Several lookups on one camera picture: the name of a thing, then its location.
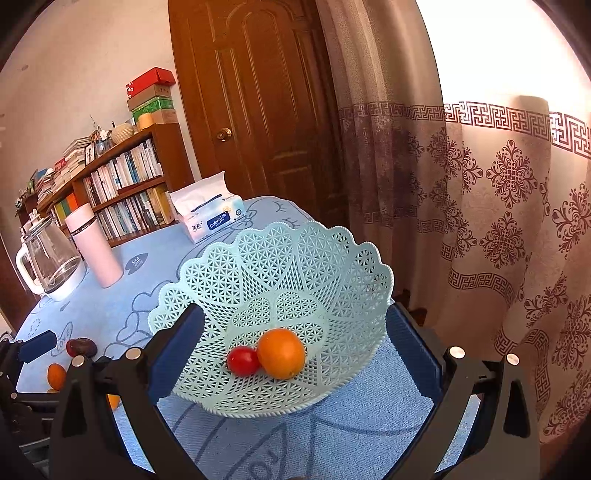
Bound orange mandarin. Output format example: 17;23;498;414
47;363;67;391
107;394;120;411

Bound dark passion fruit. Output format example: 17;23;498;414
66;337;97;358

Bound glass electric kettle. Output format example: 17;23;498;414
15;210;86;302

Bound blue patterned tablecloth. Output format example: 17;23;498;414
17;196;434;479

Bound pink thermos bottle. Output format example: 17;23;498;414
65;203;123;288

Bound red tomato in basket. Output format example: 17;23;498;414
226;346;260;377

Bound wooden bookshelf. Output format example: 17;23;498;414
34;123;193;246

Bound orange in basket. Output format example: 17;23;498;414
256;328;305;380

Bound tissue pack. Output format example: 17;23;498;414
169;171;245;243

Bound mint lattice fruit basket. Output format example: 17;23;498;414
147;221;394;418

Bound woven round basket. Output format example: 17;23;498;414
111;122;134;145

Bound yellow cylinder candle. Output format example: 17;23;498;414
137;112;154;131

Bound green box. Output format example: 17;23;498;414
132;96;174;122

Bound brown cardboard box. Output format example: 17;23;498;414
127;84;171;111

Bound brass door knob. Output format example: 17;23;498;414
215;127;233;142

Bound red box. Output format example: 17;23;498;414
126;67;176;99

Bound patterned curtain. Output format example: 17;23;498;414
318;1;590;442

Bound brown wooden door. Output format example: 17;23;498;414
168;0;349;227

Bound picture frame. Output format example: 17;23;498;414
84;143;95;165

